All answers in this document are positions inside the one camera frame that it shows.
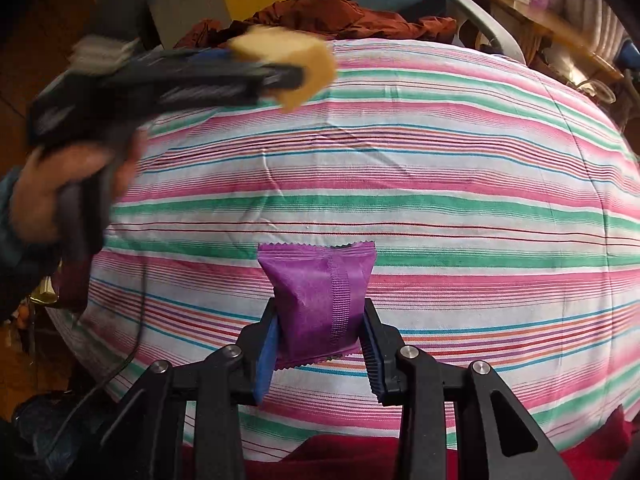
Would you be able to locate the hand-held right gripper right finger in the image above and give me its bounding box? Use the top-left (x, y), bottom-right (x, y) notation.
top-left (362, 299), bottom-right (573, 480)

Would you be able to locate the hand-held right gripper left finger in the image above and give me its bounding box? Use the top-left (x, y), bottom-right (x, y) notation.
top-left (100, 299), bottom-right (279, 480)

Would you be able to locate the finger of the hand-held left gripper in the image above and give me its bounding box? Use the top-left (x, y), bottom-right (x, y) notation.
top-left (170, 47), bottom-right (238, 67)
top-left (160, 64), bottom-right (306, 108)

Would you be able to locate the brown sponge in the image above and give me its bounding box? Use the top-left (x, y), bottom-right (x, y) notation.
top-left (227, 24), bottom-right (337, 113)

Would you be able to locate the purple snack packet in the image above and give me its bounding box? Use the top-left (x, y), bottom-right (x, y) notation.
top-left (257, 240), bottom-right (377, 371)

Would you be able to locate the person's left forearm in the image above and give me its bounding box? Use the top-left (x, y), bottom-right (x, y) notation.
top-left (0, 167), bottom-right (63, 321)

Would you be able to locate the person's left hand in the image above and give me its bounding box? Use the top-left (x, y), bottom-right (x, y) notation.
top-left (10, 129), bottom-right (147, 257)

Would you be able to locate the dark red cloth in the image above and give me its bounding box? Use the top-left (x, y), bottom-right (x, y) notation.
top-left (180, 405), bottom-right (640, 480)

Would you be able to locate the wooden wardrobe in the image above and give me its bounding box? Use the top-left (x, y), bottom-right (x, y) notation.
top-left (0, 0), bottom-right (166, 126)

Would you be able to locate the rust red jacket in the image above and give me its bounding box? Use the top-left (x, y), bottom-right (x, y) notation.
top-left (175, 0), bottom-right (458, 51)

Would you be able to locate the dark blue cloth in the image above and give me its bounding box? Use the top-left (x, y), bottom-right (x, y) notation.
top-left (10, 390), bottom-right (106, 480)

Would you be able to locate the wooden side table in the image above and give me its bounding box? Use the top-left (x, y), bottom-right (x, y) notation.
top-left (467, 0), bottom-right (626, 83)

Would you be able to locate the patterned beige curtain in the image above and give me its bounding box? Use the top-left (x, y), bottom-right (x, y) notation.
top-left (560, 0), bottom-right (631, 56)

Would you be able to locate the black cable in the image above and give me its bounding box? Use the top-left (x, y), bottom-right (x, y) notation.
top-left (60, 260), bottom-right (148, 441)

